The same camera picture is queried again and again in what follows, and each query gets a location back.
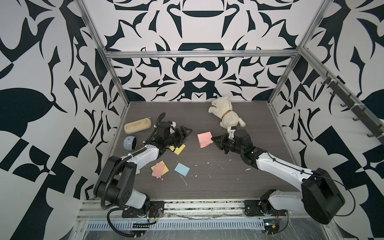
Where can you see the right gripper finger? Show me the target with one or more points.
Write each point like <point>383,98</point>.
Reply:
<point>221,140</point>
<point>226,147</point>

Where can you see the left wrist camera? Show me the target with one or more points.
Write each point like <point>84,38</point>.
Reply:
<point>172,127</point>

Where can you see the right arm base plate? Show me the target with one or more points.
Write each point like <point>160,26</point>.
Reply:
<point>261,208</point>

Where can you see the grey round speaker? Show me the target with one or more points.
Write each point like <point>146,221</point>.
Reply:
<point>130,143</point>

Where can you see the white plush dog toy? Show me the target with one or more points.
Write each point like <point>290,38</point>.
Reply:
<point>223,109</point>

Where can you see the yellow memo pad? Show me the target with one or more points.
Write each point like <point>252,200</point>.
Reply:
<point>177,150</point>

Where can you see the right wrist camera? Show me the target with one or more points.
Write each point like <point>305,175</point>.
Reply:
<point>231,132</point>

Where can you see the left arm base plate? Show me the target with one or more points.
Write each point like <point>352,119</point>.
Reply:
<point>151,209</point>

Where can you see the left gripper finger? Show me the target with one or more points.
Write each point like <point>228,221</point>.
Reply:
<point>185,132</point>
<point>178,145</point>

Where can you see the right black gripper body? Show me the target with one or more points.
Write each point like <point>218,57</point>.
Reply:
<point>234,146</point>

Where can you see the black wall hook rack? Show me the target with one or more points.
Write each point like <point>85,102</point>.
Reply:
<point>351,102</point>

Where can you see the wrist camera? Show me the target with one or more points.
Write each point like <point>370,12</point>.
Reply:
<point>172,127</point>
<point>231,132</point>

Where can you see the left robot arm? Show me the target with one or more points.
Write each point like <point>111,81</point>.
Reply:
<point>115,185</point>

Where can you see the blue memo pad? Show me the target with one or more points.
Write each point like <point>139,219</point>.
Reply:
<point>182,169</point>

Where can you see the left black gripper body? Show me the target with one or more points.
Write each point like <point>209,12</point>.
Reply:
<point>175,136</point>

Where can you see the small circuit board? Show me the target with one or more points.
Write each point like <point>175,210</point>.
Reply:
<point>271,227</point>

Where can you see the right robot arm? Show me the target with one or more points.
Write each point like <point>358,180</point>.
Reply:
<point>316,192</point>

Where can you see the pink memo pad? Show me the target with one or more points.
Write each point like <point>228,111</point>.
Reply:
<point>205,139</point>

